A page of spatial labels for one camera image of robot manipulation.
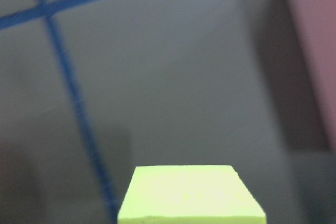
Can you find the yellow-green foam block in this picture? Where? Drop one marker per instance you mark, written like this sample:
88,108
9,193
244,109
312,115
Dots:
189,194

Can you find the pink plastic bin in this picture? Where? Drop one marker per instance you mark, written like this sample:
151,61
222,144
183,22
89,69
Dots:
315,24

